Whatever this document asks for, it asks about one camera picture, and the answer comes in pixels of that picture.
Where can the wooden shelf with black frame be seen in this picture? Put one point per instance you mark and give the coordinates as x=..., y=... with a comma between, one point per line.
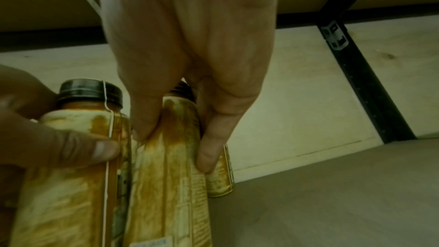
x=343, y=199

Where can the row of yellow jars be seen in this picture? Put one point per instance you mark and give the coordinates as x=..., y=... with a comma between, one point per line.
x=168, y=186

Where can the group of rearranged yellow jars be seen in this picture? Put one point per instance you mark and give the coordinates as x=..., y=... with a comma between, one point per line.
x=221, y=180

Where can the person's right hand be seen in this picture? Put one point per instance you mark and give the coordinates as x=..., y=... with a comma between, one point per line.
x=192, y=23

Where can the yellow jar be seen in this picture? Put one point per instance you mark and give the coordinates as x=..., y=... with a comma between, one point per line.
x=68, y=186

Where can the person's left hand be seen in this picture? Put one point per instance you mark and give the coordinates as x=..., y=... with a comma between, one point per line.
x=34, y=132

